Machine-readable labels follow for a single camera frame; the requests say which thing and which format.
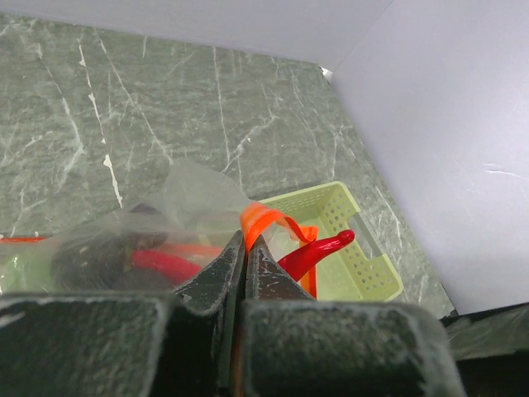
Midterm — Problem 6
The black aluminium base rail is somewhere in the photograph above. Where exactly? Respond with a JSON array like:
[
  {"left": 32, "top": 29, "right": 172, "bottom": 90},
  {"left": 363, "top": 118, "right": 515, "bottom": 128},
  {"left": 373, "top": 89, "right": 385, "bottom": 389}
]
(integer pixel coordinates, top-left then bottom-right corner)
[{"left": 441, "top": 303, "right": 528, "bottom": 361}]

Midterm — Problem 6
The dark purple plum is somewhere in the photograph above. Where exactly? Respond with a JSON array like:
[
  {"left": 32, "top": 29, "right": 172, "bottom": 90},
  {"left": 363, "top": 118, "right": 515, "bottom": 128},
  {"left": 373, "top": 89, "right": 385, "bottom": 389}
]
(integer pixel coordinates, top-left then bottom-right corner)
[{"left": 50, "top": 232, "right": 173, "bottom": 291}]

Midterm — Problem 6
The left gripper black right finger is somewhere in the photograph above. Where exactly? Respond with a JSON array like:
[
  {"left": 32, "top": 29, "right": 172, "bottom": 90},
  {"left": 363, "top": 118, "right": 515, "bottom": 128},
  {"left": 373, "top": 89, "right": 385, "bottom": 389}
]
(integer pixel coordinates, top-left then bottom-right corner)
[{"left": 241, "top": 243, "right": 465, "bottom": 396}]

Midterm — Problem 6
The cream plastic basket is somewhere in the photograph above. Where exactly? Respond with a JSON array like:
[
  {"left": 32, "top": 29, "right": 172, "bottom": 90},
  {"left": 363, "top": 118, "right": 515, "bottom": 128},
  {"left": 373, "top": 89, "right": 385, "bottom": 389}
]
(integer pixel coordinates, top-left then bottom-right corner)
[{"left": 262, "top": 181, "right": 403, "bottom": 302}]

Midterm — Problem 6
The white corner clip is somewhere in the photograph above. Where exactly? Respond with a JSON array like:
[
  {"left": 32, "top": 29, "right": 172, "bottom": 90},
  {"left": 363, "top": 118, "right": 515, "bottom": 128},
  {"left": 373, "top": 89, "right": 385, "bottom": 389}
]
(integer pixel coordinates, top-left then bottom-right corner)
[{"left": 321, "top": 68, "right": 332, "bottom": 80}]

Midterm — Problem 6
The clear zip bag orange zipper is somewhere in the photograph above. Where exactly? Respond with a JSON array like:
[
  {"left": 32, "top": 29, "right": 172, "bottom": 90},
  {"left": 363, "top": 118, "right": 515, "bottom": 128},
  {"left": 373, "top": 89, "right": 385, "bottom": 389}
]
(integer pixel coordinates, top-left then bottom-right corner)
[{"left": 0, "top": 159, "right": 322, "bottom": 299}]

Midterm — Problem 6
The red chili pepper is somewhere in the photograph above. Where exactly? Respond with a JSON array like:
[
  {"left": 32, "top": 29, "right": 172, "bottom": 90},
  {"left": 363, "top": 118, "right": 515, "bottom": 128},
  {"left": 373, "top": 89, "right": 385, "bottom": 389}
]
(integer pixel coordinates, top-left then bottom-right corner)
[
  {"left": 279, "top": 229, "right": 355, "bottom": 282},
  {"left": 131, "top": 250, "right": 203, "bottom": 285}
]

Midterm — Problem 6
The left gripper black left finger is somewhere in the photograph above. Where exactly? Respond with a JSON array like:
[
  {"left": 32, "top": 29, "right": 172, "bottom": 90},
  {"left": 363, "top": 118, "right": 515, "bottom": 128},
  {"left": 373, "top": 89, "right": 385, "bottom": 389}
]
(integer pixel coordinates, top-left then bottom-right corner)
[{"left": 1, "top": 232, "right": 245, "bottom": 396}]

